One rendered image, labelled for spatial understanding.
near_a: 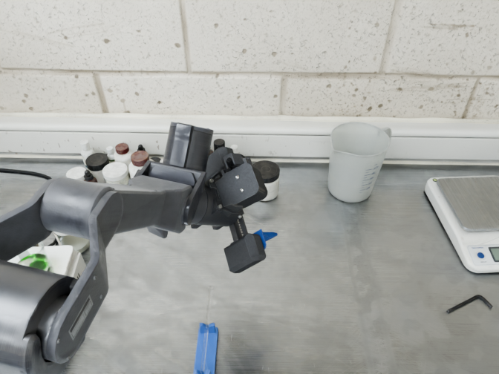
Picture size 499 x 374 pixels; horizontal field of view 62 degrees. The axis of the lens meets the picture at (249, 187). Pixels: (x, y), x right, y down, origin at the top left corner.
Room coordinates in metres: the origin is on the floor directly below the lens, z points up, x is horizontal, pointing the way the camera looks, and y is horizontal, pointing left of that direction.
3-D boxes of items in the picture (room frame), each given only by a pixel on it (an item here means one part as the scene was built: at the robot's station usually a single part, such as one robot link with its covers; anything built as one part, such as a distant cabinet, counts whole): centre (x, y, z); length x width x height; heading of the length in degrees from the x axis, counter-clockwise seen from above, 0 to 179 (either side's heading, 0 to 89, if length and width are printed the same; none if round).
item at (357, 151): (0.75, -0.25, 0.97); 0.18 x 0.13 x 0.15; 124
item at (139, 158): (0.73, 0.25, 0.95); 0.06 x 0.06 x 0.11
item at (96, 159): (0.79, 0.37, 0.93); 0.05 x 0.05 x 0.06
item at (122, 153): (0.80, 0.30, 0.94); 0.05 x 0.05 x 0.09
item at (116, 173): (0.74, 0.31, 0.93); 0.06 x 0.06 x 0.07
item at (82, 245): (0.57, 0.36, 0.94); 0.06 x 0.06 x 0.08
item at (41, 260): (0.42, 0.36, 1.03); 0.07 x 0.06 x 0.08; 86
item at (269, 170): (0.73, -0.04, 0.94); 0.07 x 0.07 x 0.07
